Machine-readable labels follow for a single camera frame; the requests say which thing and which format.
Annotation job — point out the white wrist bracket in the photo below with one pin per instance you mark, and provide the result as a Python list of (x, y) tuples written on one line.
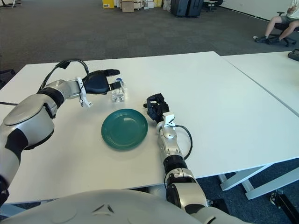
[(80, 84), (168, 119)]

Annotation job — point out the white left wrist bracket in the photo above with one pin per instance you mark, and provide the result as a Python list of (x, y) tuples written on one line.
[(80, 84)]

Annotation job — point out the clear water bottle blue cap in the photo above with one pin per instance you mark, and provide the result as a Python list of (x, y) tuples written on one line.
[(118, 95)]

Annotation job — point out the white plastic bag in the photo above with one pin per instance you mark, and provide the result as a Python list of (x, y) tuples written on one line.
[(166, 5)]

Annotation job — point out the black device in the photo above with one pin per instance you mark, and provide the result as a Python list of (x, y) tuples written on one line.
[(294, 55)]

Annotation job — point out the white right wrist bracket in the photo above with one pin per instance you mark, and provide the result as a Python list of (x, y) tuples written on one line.
[(168, 119)]

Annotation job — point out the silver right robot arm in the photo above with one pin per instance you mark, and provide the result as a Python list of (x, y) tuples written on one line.
[(170, 144)]

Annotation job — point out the green round plate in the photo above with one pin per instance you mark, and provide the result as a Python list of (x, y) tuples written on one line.
[(125, 129)]

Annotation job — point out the seated person in shorts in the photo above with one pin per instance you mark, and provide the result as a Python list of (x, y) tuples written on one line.
[(273, 23)]

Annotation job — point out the black office chair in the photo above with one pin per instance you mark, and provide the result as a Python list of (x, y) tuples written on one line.
[(7, 72)]

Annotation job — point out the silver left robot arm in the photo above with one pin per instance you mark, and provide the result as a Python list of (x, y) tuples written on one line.
[(30, 116)]

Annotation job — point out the dark blue suitcase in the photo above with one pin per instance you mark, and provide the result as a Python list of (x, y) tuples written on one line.
[(179, 7)]

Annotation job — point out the stack of white boxes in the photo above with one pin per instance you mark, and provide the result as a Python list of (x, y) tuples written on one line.
[(149, 4)]

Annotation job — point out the yellow box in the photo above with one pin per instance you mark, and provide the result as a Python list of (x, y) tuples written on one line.
[(108, 3)]

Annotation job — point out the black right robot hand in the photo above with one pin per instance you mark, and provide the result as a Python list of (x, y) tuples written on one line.
[(157, 108)]

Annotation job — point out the black stand with caster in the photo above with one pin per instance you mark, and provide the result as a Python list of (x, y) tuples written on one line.
[(287, 205)]

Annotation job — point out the white metal floor frame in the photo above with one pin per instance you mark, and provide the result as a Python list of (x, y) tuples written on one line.
[(11, 4)]

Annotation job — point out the white table leg frame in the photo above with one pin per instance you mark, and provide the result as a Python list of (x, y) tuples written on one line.
[(257, 182), (14, 208)]

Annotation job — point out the brown cardboard box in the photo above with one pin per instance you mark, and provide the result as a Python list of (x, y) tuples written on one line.
[(127, 6)]

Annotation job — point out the grey robot torso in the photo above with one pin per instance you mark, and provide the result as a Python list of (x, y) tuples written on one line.
[(93, 210)]

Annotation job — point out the black floor base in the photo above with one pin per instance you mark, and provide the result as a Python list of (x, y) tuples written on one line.
[(219, 206)]

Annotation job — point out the black suitcase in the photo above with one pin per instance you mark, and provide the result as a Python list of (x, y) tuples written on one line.
[(195, 7)]

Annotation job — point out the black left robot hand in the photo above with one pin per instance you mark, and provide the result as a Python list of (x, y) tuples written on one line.
[(97, 82)]

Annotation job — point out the black and red chair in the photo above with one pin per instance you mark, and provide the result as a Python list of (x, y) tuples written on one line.
[(211, 4)]

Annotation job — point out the black swivel chair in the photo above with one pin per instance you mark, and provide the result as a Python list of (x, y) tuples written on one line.
[(281, 26)]

